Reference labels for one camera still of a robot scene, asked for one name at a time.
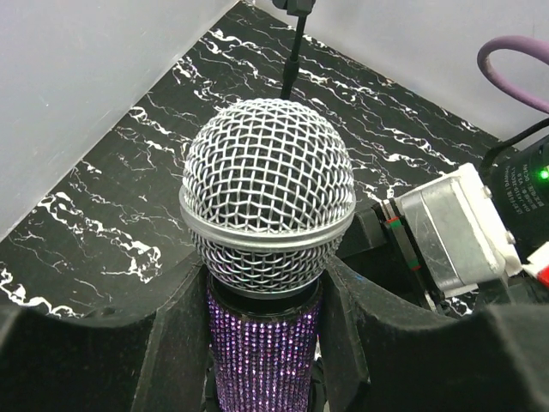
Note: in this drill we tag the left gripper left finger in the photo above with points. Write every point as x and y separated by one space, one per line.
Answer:
147 352

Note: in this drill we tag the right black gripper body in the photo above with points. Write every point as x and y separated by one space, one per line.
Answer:
380 246

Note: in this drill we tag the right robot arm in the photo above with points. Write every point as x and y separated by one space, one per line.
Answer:
519 185

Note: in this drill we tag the right round base stand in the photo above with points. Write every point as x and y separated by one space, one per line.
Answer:
301 9

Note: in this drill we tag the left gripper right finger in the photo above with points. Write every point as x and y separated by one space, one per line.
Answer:
382 353

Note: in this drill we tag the glitter purple microphone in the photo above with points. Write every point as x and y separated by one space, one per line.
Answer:
267 195

